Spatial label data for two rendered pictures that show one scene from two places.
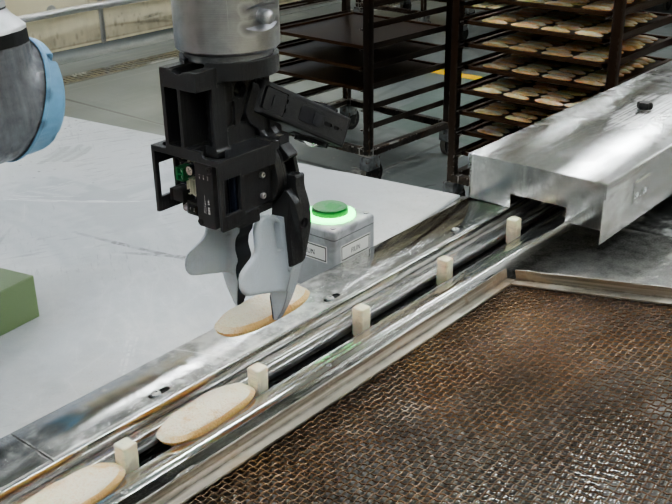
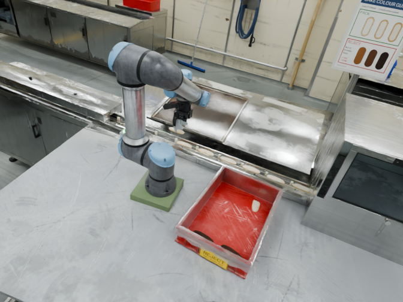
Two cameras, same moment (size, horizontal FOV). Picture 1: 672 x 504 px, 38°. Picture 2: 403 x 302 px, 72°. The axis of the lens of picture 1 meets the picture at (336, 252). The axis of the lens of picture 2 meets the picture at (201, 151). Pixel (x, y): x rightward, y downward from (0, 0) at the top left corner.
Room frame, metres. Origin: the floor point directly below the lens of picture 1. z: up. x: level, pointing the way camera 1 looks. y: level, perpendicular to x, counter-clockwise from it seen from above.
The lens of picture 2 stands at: (1.05, 1.41, 1.81)
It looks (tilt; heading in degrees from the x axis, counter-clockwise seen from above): 36 degrees down; 249
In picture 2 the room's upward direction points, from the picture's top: 9 degrees clockwise
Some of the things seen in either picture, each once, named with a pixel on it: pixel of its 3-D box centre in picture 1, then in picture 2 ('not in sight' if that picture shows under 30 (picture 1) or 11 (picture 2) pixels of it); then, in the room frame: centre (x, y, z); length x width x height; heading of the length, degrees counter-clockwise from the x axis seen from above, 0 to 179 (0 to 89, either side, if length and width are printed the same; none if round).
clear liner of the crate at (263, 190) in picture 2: not in sight; (232, 213); (0.57, 0.67, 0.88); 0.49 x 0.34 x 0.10; 47
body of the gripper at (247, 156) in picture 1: (227, 136); (183, 108); (0.69, 0.08, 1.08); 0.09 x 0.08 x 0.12; 140
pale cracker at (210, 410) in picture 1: (207, 409); (184, 144); (0.67, 0.11, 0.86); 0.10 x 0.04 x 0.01; 142
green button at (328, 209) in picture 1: (330, 213); not in sight; (0.98, 0.01, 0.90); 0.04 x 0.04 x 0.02
